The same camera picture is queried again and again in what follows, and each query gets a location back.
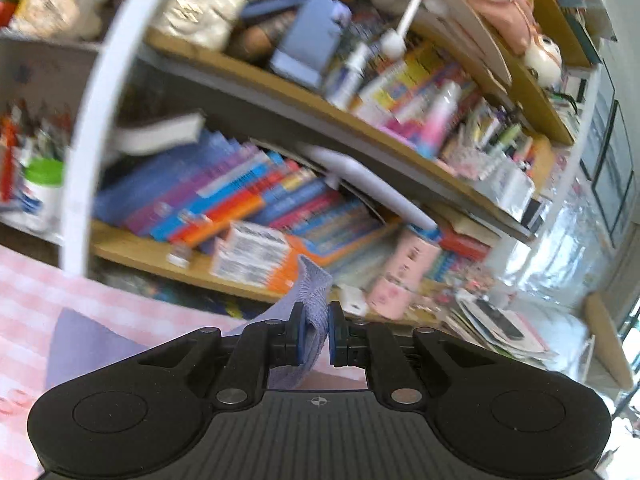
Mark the pink checkered cartoon table mat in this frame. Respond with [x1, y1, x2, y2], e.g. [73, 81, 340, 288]
[1, 248, 245, 479]

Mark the white charger block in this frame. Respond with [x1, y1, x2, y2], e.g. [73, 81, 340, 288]
[337, 285, 369, 318]

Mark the white quilted handbag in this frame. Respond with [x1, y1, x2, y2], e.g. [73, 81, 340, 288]
[150, 0, 246, 52]

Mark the blue box on shelf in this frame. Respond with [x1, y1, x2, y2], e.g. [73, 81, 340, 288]
[269, 0, 352, 91]

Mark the white spray bottle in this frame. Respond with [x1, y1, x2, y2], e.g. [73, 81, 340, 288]
[324, 42, 371, 110]

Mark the row of leaning books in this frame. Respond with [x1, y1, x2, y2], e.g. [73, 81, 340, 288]
[92, 131, 396, 262]

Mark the upper orange white box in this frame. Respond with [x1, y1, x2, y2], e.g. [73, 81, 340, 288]
[210, 221, 332, 295]

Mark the white tablet on books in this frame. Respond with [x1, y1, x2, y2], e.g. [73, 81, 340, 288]
[297, 143, 437, 232]

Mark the purple and pink knit sweater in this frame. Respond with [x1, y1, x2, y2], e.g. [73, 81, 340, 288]
[45, 253, 369, 392]

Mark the pink cartoon cylinder holder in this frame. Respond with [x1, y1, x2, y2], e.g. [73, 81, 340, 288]
[366, 226, 440, 320]

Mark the white and wood bookshelf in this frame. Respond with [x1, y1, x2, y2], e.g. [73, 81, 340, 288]
[0, 0, 612, 311]

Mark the white jar green lid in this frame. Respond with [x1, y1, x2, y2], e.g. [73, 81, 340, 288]
[21, 158, 64, 233]

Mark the stack of magazines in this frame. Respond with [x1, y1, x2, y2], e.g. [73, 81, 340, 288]
[441, 288, 591, 376]

